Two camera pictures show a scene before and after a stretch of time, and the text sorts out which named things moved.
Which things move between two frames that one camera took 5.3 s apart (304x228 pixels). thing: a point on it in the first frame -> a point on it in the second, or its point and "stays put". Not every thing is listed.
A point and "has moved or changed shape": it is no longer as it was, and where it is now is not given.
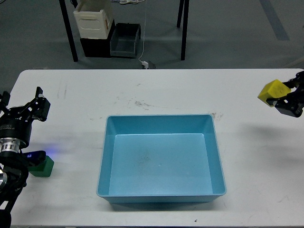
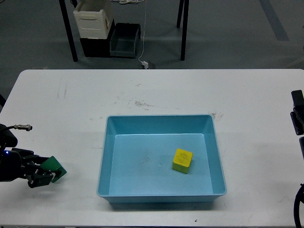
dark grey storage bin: [123, 42] stays put
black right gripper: [291, 104] -> [297, 117]
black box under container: [98, 47] stays put
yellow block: [274, 89] -> [182, 160]
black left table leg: [68, 29] stays put
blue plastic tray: [160, 159] stays put
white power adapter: [146, 64] stays put
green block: [43, 169] has moved or changed shape
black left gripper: [15, 122] -> [28, 159]
